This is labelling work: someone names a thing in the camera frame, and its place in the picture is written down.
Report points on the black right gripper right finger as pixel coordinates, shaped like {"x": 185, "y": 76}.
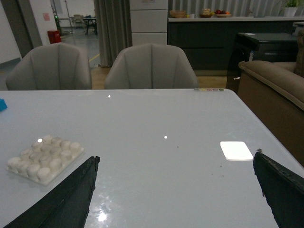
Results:
{"x": 283, "y": 190}

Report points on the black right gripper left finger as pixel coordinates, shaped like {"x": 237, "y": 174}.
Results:
{"x": 67, "y": 205}

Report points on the white studded base plate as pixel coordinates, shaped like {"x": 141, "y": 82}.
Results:
{"x": 45, "y": 159}

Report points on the blue block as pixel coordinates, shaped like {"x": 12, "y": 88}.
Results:
{"x": 3, "y": 105}

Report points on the brown sofa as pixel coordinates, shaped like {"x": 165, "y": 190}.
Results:
{"x": 274, "y": 92}

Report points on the row of coloured stickers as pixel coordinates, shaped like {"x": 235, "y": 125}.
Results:
{"x": 209, "y": 89}

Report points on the left grey armchair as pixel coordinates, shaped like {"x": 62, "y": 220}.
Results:
{"x": 58, "y": 66}

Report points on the grey armchair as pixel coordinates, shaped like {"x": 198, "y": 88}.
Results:
{"x": 151, "y": 66}
{"x": 58, "y": 66}

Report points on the black side cabinet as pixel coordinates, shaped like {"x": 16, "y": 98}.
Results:
{"x": 271, "y": 47}

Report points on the right grey armchair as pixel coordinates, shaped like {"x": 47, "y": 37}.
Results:
{"x": 151, "y": 66}

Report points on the dark kitchen counter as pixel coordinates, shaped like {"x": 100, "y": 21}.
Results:
{"x": 208, "y": 42}

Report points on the red box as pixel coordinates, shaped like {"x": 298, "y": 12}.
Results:
{"x": 54, "y": 36}

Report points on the potted plant white pot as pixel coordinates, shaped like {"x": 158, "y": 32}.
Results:
{"x": 289, "y": 7}

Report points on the fruit plate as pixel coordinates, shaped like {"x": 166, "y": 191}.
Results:
{"x": 222, "y": 13}

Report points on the grey curtain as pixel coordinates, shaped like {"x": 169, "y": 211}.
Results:
{"x": 113, "y": 28}

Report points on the snack bowl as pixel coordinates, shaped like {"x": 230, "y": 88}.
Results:
{"x": 205, "y": 13}

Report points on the white drawer cabinet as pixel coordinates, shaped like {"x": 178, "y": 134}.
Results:
{"x": 149, "y": 20}

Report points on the wicker basket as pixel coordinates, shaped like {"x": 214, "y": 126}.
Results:
{"x": 177, "y": 13}

